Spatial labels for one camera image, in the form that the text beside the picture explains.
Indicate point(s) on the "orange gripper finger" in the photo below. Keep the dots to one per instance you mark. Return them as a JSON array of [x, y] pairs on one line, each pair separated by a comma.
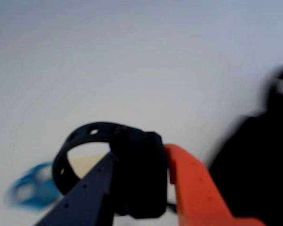
[[195, 193]]

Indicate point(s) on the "black smartwatch band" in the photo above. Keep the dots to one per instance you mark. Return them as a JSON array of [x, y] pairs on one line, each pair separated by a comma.
[[141, 176]]

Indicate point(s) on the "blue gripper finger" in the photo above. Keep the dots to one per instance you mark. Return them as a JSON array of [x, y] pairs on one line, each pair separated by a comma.
[[89, 200]]

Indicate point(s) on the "beige masking tape piece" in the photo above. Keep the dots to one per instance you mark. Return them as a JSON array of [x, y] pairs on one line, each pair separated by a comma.
[[85, 164]]

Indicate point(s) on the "black fabric bag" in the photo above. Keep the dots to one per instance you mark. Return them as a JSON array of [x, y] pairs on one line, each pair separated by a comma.
[[261, 164]]

